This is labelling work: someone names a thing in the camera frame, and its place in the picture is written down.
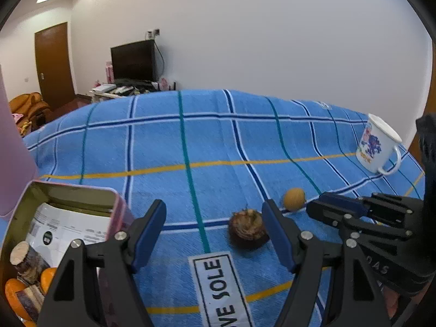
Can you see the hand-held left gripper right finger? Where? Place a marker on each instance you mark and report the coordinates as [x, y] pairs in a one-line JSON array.
[[279, 238]]

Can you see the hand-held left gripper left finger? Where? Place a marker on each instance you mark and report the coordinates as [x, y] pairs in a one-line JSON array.
[[150, 235]]

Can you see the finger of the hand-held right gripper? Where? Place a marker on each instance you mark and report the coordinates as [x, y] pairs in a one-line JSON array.
[[323, 211], [344, 201]]

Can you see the small yellow-brown round fruit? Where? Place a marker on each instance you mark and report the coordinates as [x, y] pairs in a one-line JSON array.
[[294, 199]]

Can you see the brown water chestnut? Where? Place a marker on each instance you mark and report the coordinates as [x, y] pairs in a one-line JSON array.
[[247, 228]]

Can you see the pink metal tin box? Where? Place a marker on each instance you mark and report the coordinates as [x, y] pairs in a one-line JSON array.
[[122, 214]]

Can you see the white printed enamel mug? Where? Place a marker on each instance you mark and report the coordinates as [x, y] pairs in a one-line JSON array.
[[371, 143]]

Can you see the printed paper leaflet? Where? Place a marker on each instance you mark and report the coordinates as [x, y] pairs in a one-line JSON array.
[[75, 224]]

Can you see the brown wooden panel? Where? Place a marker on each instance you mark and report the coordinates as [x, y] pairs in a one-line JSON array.
[[414, 150]]

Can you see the blue plaid blanket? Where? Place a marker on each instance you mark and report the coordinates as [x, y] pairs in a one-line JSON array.
[[218, 136]]

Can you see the white television stand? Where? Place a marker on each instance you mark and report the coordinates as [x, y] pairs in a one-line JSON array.
[[102, 97]]

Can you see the pink patterned bag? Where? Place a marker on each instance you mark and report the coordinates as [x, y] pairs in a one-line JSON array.
[[164, 83]]

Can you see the white set-top box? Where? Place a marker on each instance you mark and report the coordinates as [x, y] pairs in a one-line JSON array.
[[103, 88]]

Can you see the pink electric kettle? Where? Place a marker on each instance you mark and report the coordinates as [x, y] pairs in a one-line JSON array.
[[13, 160]]

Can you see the black flat television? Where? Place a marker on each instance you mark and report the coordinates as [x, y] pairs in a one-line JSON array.
[[133, 59]]

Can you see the orange leather sofa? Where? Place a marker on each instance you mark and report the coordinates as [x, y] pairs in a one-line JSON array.
[[30, 104]]

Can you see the brown wooden door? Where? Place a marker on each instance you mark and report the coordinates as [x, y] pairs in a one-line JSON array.
[[54, 61]]

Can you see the white wall socket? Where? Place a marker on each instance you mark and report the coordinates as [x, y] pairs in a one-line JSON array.
[[153, 33]]

